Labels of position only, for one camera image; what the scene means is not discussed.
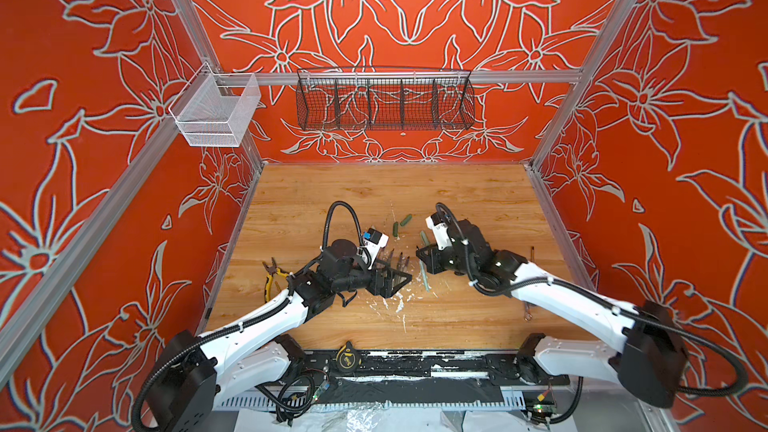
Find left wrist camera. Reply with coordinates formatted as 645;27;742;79
363;228;389;260

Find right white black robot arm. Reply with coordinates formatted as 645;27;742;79
417;215;688;409

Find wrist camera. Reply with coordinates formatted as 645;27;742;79
425;212;452;250
363;228;389;260

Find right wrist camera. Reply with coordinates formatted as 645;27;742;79
425;212;452;250

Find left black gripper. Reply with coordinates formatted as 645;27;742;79
332;256;410;298

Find white wire basket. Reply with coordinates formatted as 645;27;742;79
169;64;261;148

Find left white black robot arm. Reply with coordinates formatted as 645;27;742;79
130;239;412;431

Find black wire basket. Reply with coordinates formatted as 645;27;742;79
296;66;477;132

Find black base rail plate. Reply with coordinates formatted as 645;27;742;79
285;346;571;388

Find left black corrugated cable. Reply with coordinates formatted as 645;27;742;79
322;200;364;253

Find yellow handled pliers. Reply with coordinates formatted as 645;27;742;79
262;258;290;303

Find white slotted cable duct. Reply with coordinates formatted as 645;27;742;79
213;390;527;413

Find small circuit board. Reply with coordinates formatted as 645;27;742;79
526;394;557;423

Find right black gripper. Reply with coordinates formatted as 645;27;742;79
411;242;478;277

